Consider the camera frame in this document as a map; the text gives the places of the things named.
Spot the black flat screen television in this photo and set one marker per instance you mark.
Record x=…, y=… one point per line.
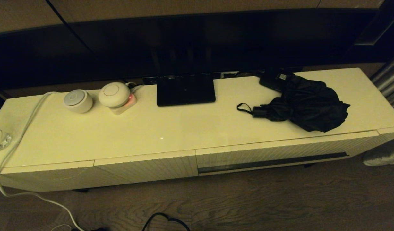
x=184, y=41

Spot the silver pleated curtain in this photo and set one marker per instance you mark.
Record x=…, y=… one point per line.
x=389, y=80

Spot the white speaker with grey top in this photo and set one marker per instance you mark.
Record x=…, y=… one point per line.
x=77, y=101

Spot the small black set-top box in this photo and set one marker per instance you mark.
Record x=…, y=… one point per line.
x=270, y=81

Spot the white power strip red light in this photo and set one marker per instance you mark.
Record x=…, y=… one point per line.
x=126, y=108

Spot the black television base plate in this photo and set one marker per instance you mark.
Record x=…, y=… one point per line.
x=185, y=91

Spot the black umbrella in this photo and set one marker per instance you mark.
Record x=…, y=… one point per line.
x=312, y=102

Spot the white round dome device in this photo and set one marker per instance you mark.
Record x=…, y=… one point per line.
x=113, y=94

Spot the white TV cabinet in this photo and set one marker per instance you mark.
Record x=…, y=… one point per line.
x=184, y=128

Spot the white cabinet drawer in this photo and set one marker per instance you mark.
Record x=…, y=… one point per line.
x=280, y=150

